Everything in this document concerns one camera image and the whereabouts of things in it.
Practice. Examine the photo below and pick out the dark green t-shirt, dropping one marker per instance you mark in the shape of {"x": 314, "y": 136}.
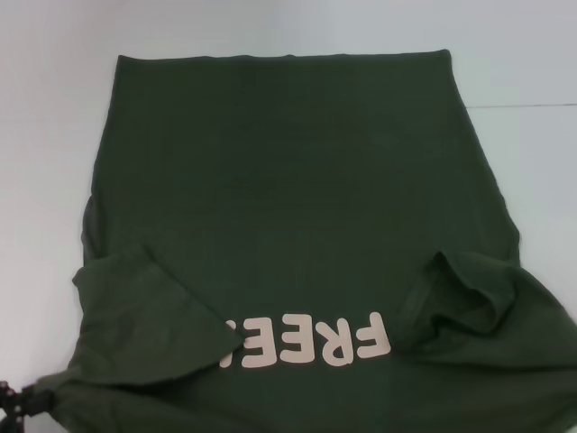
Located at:
{"x": 293, "y": 203}

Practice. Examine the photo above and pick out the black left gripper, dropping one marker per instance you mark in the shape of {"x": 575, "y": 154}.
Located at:
{"x": 11, "y": 401}

